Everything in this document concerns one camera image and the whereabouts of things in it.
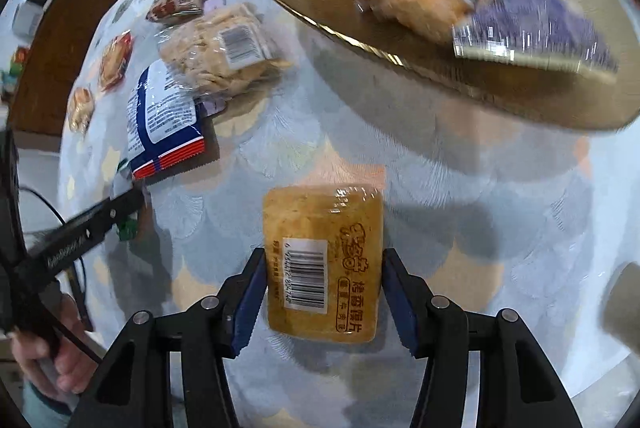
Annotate person's left hand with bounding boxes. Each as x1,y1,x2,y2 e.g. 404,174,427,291
11,294,104,401

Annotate small green wrapper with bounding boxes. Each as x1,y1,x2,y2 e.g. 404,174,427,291
115,213,141,242

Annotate brown wooden sideboard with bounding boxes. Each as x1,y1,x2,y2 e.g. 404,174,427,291
7,0,128,154

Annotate black cable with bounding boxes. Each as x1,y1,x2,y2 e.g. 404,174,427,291
17,185,104,364

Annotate golden ribbed bowl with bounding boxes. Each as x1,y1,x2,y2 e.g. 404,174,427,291
247,0,640,134

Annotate yellow brown snack packet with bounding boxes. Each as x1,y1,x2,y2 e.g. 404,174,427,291
262,183,385,344

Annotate row of colourful small boxes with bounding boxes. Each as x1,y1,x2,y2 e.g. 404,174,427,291
9,47,28,80

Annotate cream purple snack bag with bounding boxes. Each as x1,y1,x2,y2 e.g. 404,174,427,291
452,0,619,84

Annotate person's left forearm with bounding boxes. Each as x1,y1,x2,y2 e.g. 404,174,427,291
22,380,81,428

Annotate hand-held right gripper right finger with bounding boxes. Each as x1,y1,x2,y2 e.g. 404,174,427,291
382,248,571,428

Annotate clear bag of crackers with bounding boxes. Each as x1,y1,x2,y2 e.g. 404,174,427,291
159,3,293,99

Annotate blue white red packet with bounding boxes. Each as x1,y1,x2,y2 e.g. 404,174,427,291
126,60,207,181

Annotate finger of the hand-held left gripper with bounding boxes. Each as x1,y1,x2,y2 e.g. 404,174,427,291
87,188,147,241

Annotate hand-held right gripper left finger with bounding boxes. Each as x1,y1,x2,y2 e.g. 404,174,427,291
72,248,269,428

